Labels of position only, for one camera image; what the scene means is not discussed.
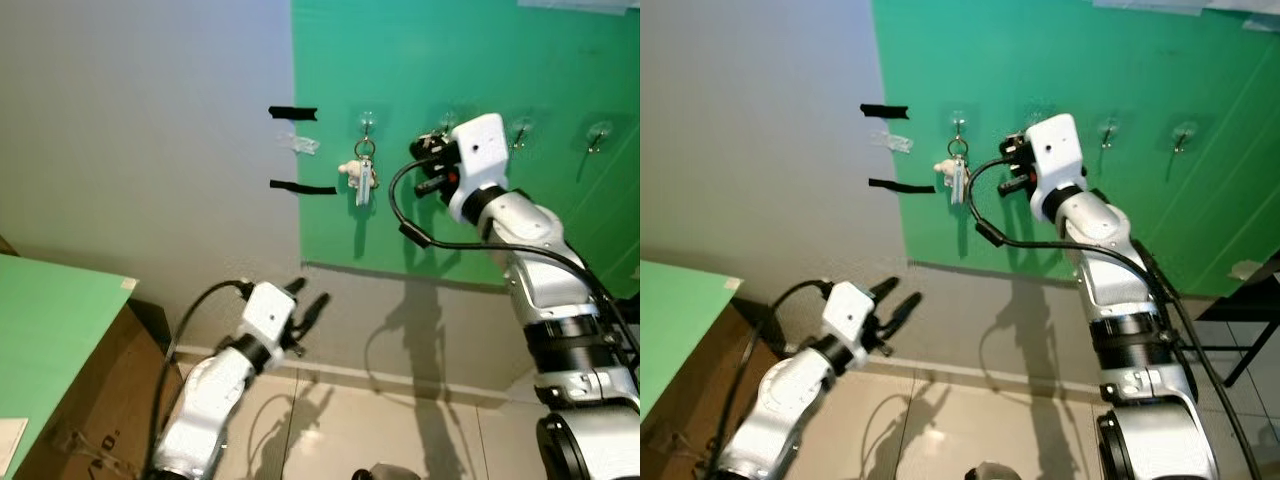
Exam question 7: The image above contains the key bunch with white charm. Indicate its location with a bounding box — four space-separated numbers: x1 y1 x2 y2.
933 138 973 206
337 138 381 209

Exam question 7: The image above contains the large green hook board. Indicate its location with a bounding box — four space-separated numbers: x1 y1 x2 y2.
290 0 641 299
870 0 1280 299

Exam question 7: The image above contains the white key tag with keys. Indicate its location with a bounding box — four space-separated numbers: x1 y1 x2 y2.
0 418 29 473

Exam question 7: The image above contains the brown cardboard box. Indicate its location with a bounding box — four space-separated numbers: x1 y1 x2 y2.
15 300 183 480
640 298 766 480

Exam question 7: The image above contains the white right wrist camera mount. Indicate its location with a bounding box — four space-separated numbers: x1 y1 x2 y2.
1027 113 1088 216
447 113 511 223

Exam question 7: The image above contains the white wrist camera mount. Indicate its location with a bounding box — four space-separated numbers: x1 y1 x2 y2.
447 113 511 223
822 282 881 346
243 282 298 346
1027 113 1088 216

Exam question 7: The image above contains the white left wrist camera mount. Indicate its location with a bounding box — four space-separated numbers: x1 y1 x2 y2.
243 282 298 346
822 282 881 346

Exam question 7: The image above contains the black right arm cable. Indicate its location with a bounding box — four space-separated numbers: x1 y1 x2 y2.
966 155 1266 480
388 158 641 401

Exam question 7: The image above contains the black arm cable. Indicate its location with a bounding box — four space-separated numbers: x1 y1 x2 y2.
722 280 831 471
150 280 251 471
966 155 1266 480
388 158 641 401

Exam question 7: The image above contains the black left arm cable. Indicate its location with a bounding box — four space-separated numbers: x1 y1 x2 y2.
150 280 251 471
722 280 831 471

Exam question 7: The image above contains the black metal table frame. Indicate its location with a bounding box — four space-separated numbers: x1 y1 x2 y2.
1195 250 1280 386

